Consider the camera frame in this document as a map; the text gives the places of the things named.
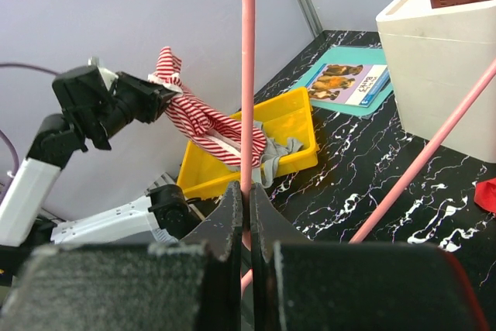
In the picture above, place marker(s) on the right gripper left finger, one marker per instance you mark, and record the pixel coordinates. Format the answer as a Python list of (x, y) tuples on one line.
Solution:
[(190, 285)]

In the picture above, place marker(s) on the dog picture book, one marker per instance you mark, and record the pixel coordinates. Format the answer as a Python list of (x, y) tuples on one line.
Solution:
[(352, 85)]

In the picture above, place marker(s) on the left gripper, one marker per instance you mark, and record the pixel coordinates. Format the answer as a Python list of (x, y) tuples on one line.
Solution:
[(138, 99)]

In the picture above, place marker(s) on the red white striped tank top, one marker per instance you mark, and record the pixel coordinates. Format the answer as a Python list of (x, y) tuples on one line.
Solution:
[(206, 127)]

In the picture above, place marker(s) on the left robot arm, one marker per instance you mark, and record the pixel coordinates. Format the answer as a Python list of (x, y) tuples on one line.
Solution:
[(95, 105)]

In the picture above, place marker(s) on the white foam box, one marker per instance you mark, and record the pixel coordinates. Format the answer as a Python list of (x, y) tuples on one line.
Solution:
[(435, 56)]

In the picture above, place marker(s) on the crumpled red cloth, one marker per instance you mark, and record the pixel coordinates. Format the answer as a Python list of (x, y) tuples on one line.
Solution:
[(485, 195)]

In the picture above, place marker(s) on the pink wire hanger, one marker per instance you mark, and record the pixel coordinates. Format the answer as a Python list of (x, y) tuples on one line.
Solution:
[(247, 107)]

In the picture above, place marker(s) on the grey tank top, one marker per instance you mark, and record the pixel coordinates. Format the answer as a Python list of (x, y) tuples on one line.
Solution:
[(270, 157)]

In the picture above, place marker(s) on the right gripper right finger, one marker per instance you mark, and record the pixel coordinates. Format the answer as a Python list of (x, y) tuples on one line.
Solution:
[(299, 284)]

